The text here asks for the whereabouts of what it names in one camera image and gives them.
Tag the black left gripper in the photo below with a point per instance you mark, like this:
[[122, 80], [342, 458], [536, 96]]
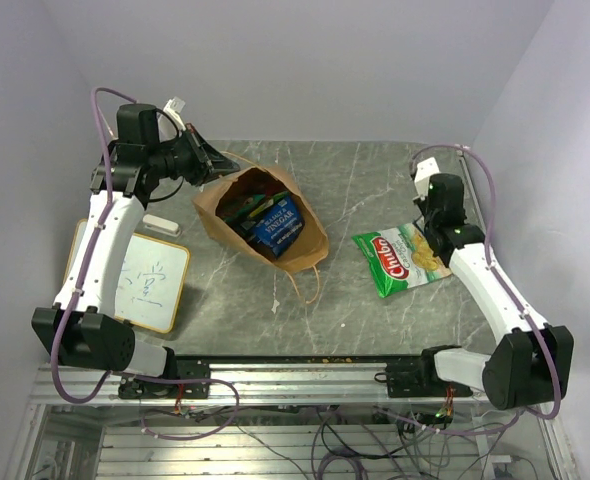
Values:
[[208, 162]]

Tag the green Chuba chips bag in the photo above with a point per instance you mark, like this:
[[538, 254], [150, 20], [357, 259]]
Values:
[[400, 259]]

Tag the green Fox's candy bag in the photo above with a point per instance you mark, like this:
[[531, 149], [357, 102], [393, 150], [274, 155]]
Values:
[[248, 207]]

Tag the blue Burts chips bag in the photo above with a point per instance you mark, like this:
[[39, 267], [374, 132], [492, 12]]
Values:
[[279, 227]]

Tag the brown paper bag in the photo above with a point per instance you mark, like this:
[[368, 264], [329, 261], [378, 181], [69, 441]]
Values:
[[306, 252]]

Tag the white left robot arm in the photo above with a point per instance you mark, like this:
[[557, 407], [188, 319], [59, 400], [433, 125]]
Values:
[[80, 328]]

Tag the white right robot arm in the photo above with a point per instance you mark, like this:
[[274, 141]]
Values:
[[531, 361]]

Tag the white eraser block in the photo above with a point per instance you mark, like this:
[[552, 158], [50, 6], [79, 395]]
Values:
[[161, 225]]

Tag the yellow framed whiteboard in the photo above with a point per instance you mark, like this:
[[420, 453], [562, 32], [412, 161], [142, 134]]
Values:
[[150, 284]]

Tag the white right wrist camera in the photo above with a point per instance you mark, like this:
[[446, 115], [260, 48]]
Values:
[[425, 169]]

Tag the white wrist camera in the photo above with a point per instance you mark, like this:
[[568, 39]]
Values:
[[425, 169], [173, 109]]

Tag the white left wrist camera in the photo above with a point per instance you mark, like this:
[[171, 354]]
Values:
[[173, 109]]

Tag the aluminium rail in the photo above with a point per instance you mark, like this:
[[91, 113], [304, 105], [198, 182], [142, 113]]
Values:
[[257, 385]]

